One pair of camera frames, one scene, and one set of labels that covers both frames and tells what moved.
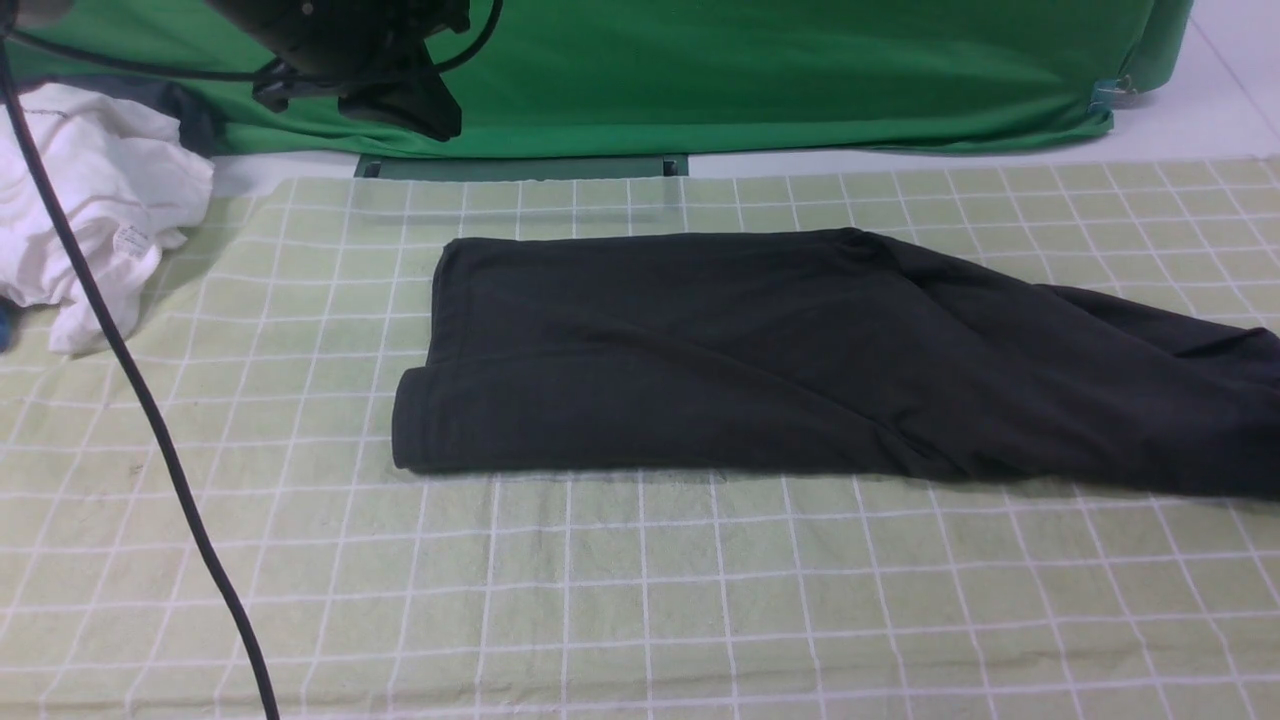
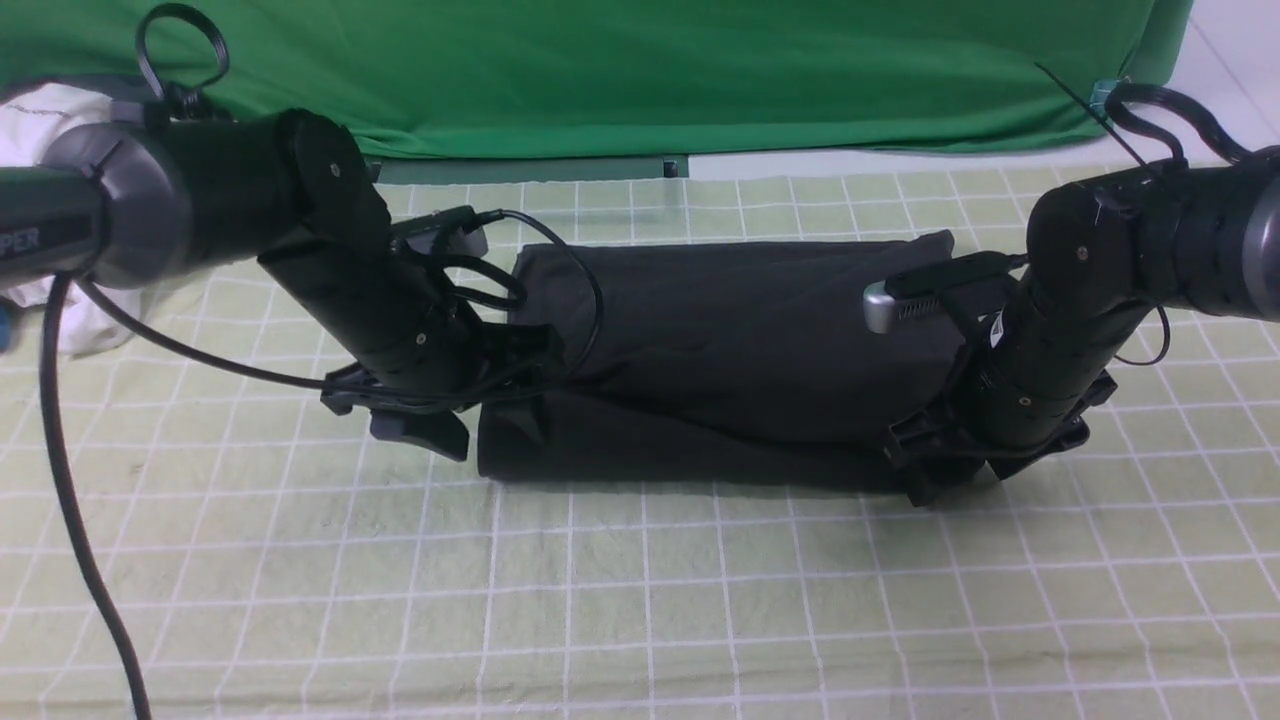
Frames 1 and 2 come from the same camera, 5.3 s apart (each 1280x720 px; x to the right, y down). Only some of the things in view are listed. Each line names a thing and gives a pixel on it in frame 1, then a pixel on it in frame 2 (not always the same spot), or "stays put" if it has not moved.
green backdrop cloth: (617, 76) stays put
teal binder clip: (1110, 95) stays put
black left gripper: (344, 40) to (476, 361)
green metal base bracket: (533, 168) stays put
